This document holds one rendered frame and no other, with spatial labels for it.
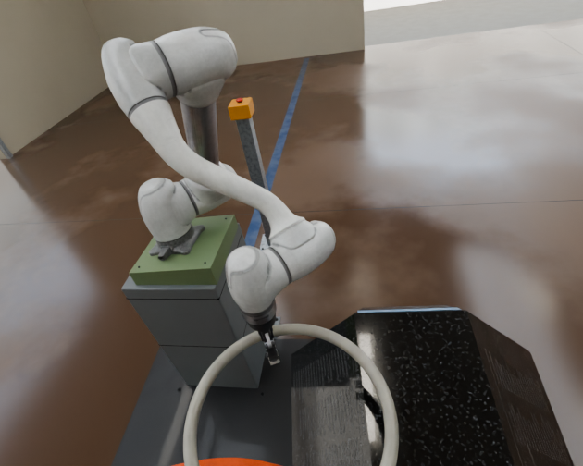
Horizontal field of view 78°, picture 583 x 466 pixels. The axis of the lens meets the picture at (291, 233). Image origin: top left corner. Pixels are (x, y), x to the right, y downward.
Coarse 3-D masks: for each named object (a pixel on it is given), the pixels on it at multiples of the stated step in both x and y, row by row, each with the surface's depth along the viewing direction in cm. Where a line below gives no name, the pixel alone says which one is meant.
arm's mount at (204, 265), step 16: (192, 224) 157; (208, 224) 154; (224, 224) 152; (208, 240) 144; (224, 240) 144; (144, 256) 145; (176, 256) 140; (192, 256) 138; (208, 256) 136; (224, 256) 144; (144, 272) 136; (160, 272) 135; (176, 272) 134; (192, 272) 133; (208, 272) 132
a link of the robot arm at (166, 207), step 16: (144, 192) 130; (160, 192) 130; (176, 192) 134; (144, 208) 131; (160, 208) 131; (176, 208) 134; (192, 208) 138; (160, 224) 134; (176, 224) 136; (160, 240) 139
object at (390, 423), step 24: (312, 336) 97; (336, 336) 95; (216, 360) 94; (360, 360) 90; (384, 384) 85; (192, 408) 85; (384, 408) 81; (192, 432) 82; (192, 456) 78; (384, 456) 75
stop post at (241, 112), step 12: (228, 108) 199; (240, 108) 199; (252, 108) 205; (240, 120) 205; (252, 120) 211; (240, 132) 210; (252, 132) 210; (252, 144) 215; (252, 156) 220; (252, 168) 226; (252, 180) 232; (264, 180) 233; (264, 216) 250; (264, 228) 258; (264, 240) 273
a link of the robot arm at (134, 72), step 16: (112, 48) 81; (128, 48) 82; (144, 48) 82; (112, 64) 80; (128, 64) 80; (144, 64) 81; (160, 64) 82; (112, 80) 81; (128, 80) 80; (144, 80) 81; (160, 80) 83; (128, 96) 80; (144, 96) 80; (160, 96) 83; (128, 112) 82
